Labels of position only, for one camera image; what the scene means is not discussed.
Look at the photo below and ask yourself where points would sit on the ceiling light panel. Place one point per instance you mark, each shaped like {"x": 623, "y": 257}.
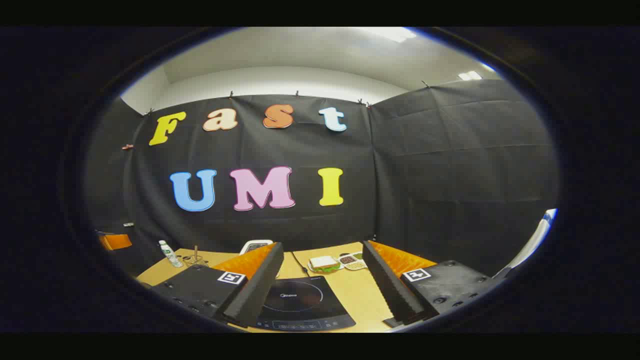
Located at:
{"x": 470, "y": 75}
{"x": 392, "y": 34}

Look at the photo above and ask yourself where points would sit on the white panel blue tip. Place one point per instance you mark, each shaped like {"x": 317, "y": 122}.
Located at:
{"x": 537, "y": 237}

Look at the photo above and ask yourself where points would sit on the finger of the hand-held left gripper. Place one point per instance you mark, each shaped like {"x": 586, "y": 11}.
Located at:
{"x": 116, "y": 242}

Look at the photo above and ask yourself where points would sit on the white bottle green label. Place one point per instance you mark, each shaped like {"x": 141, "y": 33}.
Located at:
{"x": 170, "y": 254}

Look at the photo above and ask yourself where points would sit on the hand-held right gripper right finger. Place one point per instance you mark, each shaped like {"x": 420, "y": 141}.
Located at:
{"x": 392, "y": 290}

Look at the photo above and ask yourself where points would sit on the white divided dish of grains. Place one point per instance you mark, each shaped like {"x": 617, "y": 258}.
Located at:
{"x": 356, "y": 264}

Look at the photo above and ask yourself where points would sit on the sandwich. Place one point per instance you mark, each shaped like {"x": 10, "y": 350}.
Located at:
{"x": 324, "y": 262}

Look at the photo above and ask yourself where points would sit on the black induction cooktop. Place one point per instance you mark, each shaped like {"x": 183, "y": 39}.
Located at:
{"x": 300, "y": 300}

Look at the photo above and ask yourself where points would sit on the white toaster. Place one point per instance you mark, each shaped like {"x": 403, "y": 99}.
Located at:
{"x": 252, "y": 246}

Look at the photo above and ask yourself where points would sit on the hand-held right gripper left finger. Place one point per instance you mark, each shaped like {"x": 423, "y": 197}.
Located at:
{"x": 255, "y": 290}

